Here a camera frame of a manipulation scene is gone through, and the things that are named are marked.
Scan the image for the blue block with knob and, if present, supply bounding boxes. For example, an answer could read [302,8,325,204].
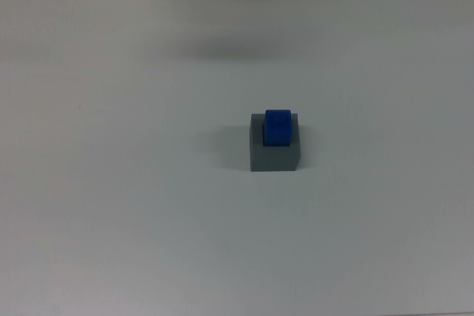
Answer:
[263,109,293,147]

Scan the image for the grey hollow cuboid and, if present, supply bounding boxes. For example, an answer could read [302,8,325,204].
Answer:
[250,112,303,172]

